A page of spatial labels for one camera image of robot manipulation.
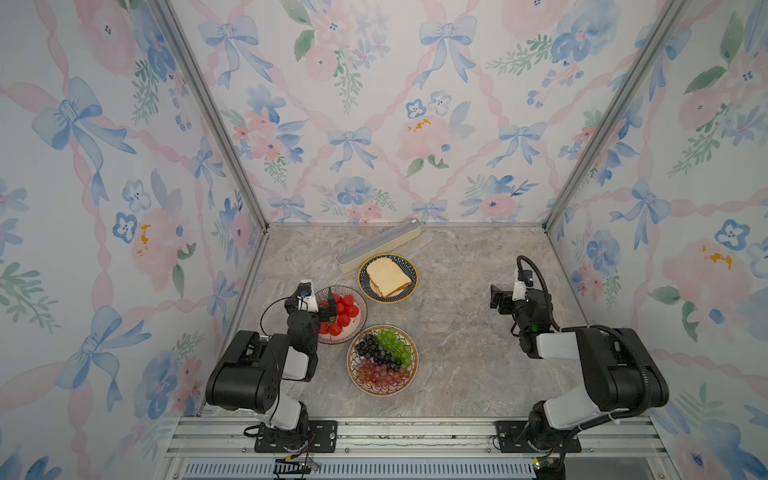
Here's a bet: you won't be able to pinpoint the plastic wrap dispenser box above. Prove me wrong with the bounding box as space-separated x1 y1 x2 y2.
336 219 423 274

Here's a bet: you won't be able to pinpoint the blue yellow-rimmed plate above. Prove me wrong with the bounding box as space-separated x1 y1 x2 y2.
358 253 419 304

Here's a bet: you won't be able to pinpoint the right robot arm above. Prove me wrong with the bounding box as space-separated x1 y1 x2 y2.
490 282 669 453

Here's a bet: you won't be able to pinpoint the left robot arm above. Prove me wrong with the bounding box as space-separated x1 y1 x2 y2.
205 281 338 458

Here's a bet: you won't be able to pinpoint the glass plate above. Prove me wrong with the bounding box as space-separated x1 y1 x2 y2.
315 286 367 345

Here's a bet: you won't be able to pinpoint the patterned fruit plate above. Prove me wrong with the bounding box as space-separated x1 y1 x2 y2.
347 325 419 397

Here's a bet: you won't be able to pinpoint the red strawberries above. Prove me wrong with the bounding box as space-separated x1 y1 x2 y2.
319 293 360 339

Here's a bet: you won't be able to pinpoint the black grapes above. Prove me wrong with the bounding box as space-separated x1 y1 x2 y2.
354 333 401 372

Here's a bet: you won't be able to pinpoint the green grapes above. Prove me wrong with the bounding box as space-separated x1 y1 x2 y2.
377 328 414 369

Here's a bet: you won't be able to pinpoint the bread slices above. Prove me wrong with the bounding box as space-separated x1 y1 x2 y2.
365 257 412 298

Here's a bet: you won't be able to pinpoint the red grapes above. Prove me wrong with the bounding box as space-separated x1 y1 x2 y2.
357 359 411 390

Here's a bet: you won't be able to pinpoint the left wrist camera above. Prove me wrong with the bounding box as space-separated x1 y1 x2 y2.
296 280 318 312

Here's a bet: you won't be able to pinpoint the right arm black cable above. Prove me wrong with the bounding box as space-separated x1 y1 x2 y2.
515 254 652 469

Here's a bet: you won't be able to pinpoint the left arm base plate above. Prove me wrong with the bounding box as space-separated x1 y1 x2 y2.
253 420 338 454

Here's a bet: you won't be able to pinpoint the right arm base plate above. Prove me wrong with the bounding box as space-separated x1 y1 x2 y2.
494 420 582 454

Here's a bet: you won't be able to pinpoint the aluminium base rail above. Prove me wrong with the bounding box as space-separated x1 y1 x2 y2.
154 417 680 479

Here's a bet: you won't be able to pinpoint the left aluminium corner post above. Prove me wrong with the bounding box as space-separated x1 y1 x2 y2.
149 0 269 234

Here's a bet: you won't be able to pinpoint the aluminium corner post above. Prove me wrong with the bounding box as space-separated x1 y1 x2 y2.
149 0 269 234
542 0 689 234

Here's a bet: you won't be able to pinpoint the right aluminium corner post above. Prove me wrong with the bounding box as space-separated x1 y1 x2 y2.
542 0 689 234

